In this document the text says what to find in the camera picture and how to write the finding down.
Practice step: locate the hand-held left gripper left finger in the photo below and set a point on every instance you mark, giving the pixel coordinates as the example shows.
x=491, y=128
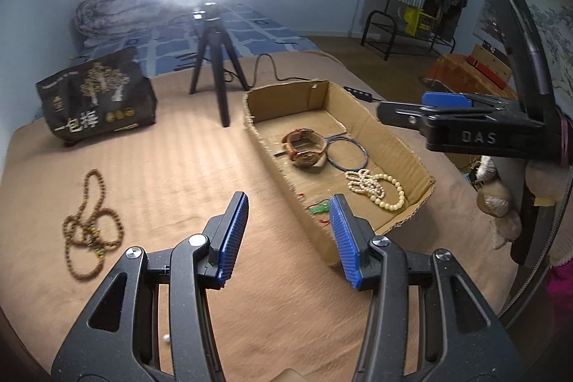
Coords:
x=232, y=239

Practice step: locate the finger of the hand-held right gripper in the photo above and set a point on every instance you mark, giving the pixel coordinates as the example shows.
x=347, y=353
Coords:
x=443, y=99
x=403, y=115

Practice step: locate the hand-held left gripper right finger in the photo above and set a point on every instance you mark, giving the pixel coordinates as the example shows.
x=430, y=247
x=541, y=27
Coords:
x=344, y=239

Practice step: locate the black bangle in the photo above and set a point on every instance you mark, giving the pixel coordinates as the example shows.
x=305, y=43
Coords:
x=326, y=153

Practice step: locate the brown wrist watch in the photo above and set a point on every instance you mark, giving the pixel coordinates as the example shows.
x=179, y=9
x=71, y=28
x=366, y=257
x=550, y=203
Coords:
x=306, y=158

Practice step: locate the person's right forearm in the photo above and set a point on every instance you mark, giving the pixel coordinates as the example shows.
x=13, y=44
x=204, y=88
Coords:
x=548, y=183

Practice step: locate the orange cardboard box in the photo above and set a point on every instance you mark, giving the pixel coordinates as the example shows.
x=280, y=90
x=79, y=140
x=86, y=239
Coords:
x=452, y=68

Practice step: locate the red box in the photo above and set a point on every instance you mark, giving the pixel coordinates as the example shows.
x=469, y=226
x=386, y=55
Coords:
x=485, y=71

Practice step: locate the tan cardboard box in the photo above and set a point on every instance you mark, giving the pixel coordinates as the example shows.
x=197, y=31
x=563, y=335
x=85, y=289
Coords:
x=485, y=53

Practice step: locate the beige plush toy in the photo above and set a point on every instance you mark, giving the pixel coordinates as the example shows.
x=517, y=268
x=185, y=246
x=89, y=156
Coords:
x=494, y=200

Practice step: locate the pink cloth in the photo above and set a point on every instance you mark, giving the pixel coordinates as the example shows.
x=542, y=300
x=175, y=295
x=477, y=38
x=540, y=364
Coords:
x=562, y=283

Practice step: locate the blue patterned bedsheet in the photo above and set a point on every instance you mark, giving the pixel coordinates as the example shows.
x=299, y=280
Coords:
x=259, y=28

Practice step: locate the black printed bag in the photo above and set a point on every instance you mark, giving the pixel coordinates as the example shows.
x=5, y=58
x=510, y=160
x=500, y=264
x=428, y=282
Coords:
x=94, y=104

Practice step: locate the black tripod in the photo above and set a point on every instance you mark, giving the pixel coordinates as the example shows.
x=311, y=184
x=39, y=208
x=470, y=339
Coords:
x=210, y=46

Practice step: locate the bundled grey quilt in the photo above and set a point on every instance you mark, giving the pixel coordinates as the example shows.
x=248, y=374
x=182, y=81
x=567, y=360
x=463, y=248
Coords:
x=112, y=10

